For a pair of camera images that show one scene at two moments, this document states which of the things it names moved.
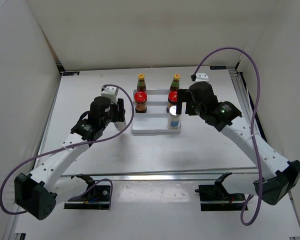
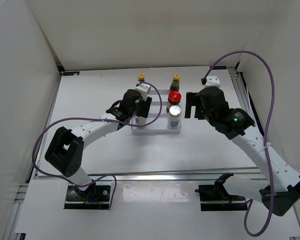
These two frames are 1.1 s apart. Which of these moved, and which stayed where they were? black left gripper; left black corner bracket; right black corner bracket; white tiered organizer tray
Moved: black left gripper
Stayed: right black corner bracket; white tiered organizer tray; left black corner bracket
